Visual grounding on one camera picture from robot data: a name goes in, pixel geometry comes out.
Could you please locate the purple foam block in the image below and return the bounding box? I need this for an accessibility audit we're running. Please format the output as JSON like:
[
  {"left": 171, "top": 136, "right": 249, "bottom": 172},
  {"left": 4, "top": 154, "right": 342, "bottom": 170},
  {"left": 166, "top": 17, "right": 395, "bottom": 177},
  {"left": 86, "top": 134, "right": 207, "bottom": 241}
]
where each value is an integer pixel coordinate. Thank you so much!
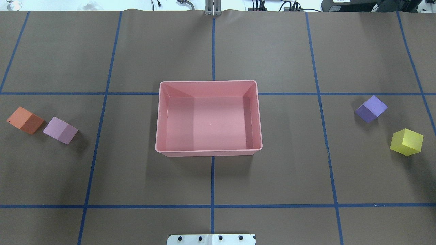
[{"left": 355, "top": 96, "right": 388, "bottom": 124}]

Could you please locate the pink foam block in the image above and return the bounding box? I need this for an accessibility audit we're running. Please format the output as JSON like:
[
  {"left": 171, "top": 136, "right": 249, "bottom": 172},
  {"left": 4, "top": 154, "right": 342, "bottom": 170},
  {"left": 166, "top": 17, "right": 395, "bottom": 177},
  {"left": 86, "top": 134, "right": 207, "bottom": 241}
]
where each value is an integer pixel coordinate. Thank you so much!
[{"left": 43, "top": 117, "right": 78, "bottom": 145}]

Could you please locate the yellow foam block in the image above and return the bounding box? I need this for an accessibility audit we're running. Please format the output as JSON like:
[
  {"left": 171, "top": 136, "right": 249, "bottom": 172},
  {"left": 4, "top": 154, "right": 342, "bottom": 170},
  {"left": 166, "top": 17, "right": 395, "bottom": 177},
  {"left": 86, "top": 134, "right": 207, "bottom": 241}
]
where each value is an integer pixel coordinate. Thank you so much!
[{"left": 390, "top": 128, "right": 424, "bottom": 156}]

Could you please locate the orange foam block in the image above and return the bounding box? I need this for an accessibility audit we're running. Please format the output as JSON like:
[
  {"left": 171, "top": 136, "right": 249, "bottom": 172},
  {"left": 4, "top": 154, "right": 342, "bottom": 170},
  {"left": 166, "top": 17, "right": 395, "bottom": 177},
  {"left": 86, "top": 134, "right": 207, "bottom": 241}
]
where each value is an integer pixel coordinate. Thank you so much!
[{"left": 7, "top": 107, "right": 45, "bottom": 135}]

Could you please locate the pink plastic bin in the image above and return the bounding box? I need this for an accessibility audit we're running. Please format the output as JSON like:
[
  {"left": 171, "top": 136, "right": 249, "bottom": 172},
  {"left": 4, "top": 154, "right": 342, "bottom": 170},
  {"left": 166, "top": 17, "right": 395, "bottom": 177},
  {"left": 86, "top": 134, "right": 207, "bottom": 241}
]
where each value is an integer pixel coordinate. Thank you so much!
[{"left": 155, "top": 80, "right": 263, "bottom": 157}]

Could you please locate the brown paper table cover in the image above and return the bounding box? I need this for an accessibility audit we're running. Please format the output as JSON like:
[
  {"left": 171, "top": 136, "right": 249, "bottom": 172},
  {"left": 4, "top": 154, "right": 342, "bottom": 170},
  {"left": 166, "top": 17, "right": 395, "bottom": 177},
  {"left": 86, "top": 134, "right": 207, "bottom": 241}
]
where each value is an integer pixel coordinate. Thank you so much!
[{"left": 1, "top": 9, "right": 435, "bottom": 245}]

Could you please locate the grey metal post bracket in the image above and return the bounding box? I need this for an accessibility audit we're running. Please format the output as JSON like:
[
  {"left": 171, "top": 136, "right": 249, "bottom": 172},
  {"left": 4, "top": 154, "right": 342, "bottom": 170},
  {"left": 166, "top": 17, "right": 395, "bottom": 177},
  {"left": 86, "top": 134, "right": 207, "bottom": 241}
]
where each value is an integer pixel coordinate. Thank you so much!
[{"left": 204, "top": 0, "right": 222, "bottom": 17}]

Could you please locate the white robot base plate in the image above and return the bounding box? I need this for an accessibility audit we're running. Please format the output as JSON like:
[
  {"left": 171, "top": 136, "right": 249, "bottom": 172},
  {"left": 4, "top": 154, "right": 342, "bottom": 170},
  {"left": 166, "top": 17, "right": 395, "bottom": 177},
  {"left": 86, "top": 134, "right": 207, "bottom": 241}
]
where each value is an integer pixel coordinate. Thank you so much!
[{"left": 166, "top": 234, "right": 256, "bottom": 245}]

